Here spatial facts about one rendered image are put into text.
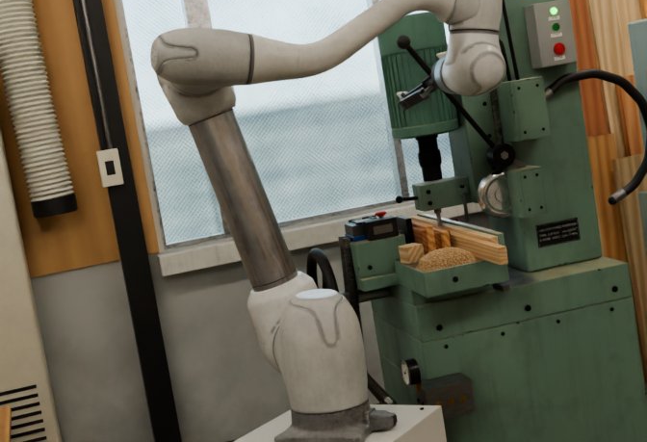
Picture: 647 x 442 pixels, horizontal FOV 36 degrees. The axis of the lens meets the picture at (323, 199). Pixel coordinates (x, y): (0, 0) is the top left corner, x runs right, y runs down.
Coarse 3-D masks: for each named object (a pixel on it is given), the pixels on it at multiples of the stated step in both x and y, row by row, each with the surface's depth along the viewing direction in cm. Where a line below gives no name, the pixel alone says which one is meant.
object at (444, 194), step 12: (444, 180) 264; (456, 180) 263; (468, 180) 264; (420, 192) 261; (432, 192) 262; (444, 192) 262; (456, 192) 263; (468, 192) 264; (420, 204) 263; (432, 204) 262; (444, 204) 263; (456, 204) 263
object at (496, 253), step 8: (456, 240) 253; (464, 240) 247; (472, 240) 242; (480, 240) 240; (464, 248) 248; (472, 248) 243; (480, 248) 237; (488, 248) 232; (496, 248) 228; (504, 248) 227; (480, 256) 238; (488, 256) 233; (496, 256) 229; (504, 256) 227; (504, 264) 227
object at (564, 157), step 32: (512, 0) 255; (544, 0) 257; (512, 32) 256; (512, 64) 256; (576, 64) 260; (576, 96) 261; (576, 128) 262; (544, 160) 260; (576, 160) 262; (576, 192) 263; (512, 224) 265; (512, 256) 269; (544, 256) 262; (576, 256) 264
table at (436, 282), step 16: (400, 272) 251; (416, 272) 238; (432, 272) 233; (448, 272) 234; (464, 272) 235; (480, 272) 236; (496, 272) 237; (368, 288) 252; (416, 288) 240; (432, 288) 233; (448, 288) 234; (464, 288) 235
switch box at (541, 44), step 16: (560, 0) 252; (528, 16) 254; (544, 16) 251; (560, 16) 252; (528, 32) 256; (544, 32) 251; (560, 32) 252; (544, 48) 251; (544, 64) 252; (560, 64) 253
